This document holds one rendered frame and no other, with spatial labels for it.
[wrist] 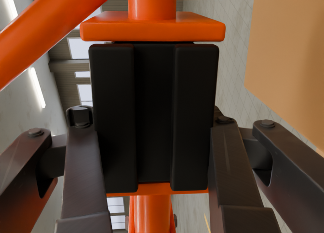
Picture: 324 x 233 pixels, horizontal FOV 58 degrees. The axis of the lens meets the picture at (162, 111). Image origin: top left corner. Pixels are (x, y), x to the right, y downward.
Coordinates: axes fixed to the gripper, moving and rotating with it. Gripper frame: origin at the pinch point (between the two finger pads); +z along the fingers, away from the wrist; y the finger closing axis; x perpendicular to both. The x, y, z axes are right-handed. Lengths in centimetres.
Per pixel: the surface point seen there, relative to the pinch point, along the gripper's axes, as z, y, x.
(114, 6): 842, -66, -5
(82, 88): 934, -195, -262
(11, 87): 608, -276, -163
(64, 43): 879, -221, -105
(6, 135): 544, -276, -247
